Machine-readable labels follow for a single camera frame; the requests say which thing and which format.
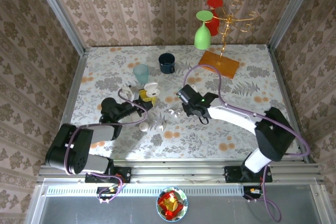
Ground red wine glass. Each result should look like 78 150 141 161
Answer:
206 0 224 37

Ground aluminium front rail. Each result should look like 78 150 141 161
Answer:
36 158 325 184

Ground black yellow power connector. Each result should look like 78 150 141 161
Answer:
243 186 263 200
96 186 119 200

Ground aluminium side rail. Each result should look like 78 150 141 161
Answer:
39 48 89 167
267 45 317 163

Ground teal translucent cup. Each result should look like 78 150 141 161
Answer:
132 63 150 86

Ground white earbud charging case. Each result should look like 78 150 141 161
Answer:
143 82 161 98

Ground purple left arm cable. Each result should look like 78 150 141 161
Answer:
62 89 150 204

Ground grey metal shelf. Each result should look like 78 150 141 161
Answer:
25 184 336 224

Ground red gold foil candy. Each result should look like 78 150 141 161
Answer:
157 191 184 219

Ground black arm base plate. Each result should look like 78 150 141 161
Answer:
84 166 132 184
224 165 273 183

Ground gold wire rack wooden base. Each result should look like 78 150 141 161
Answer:
197 0 259 80

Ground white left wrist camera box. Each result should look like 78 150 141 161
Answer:
121 84 141 100

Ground perforated metal strip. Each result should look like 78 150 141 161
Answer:
46 187 246 196

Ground aluminium frame post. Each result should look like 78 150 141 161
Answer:
267 0 320 51
30 0 86 56

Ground patterned ceramic bowl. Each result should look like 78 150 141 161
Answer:
156 186 188 221

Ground dark blue mug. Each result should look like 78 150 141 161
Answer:
158 52 176 74

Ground green wine glass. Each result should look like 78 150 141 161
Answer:
193 10 214 50

